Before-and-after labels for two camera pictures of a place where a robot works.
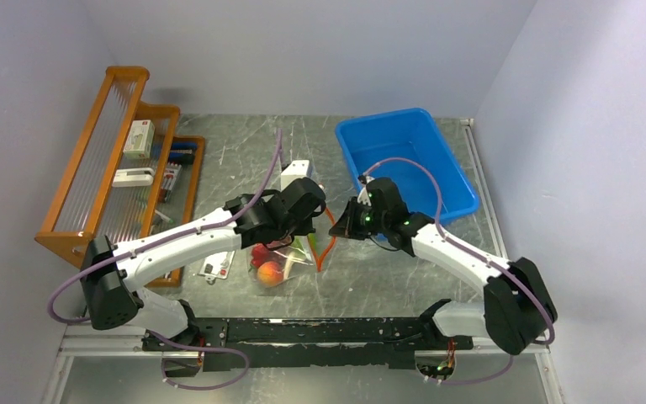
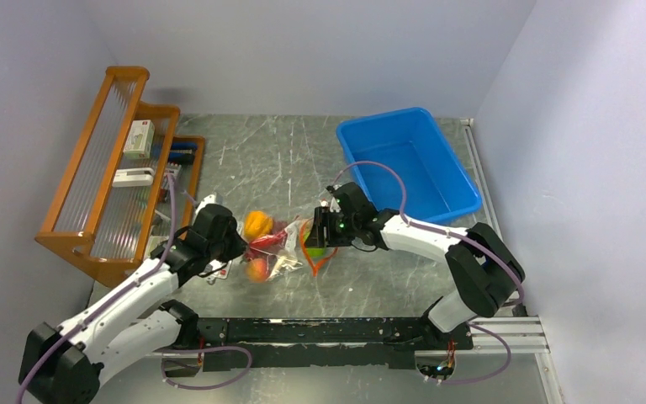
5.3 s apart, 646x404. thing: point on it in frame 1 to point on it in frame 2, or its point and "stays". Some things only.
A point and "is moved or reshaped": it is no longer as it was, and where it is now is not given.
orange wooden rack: x=126 y=173 stays
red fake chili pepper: x=260 y=253 is moved or reshaped
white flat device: x=133 y=177 stays
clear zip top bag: x=270 y=267 is moved or reshaped
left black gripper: x=305 y=227 to x=238 y=245
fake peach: x=270 y=273 to x=256 y=270
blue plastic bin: x=419 y=134 stays
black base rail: x=304 y=342 stays
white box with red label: x=140 y=140 stays
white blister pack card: x=217 y=265 stays
